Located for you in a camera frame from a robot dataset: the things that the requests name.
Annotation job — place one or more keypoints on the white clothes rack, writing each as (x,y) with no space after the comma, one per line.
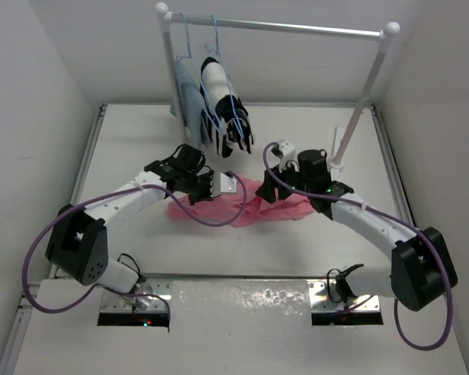
(383,37)

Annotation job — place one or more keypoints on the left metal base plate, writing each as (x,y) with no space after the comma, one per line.
(152,293)

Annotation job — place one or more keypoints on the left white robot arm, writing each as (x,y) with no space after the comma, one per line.
(79,243)

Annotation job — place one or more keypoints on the light blue hanging garment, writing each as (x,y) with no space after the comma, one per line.
(193,107)

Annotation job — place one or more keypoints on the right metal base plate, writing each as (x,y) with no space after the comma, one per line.
(320,302)

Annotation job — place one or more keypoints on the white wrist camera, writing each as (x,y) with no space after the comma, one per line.
(285,151)
(223,185)

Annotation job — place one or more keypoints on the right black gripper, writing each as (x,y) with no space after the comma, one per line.
(267,189)

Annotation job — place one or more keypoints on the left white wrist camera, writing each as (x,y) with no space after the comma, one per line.
(223,185)

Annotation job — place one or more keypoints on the blue hanger with striped garment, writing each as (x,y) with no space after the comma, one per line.
(219,47)

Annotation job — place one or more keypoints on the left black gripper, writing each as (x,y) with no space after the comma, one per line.
(208,176)

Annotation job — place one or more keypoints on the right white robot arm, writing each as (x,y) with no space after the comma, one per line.
(421,269)

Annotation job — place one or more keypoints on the metal base plate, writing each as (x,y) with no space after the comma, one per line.
(320,302)
(152,293)

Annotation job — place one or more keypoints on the black and white hanging garment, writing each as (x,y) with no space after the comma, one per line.
(224,148)

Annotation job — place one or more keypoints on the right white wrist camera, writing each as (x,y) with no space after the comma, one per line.
(285,151)

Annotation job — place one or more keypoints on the pink t shirt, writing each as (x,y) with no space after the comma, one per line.
(241,209)

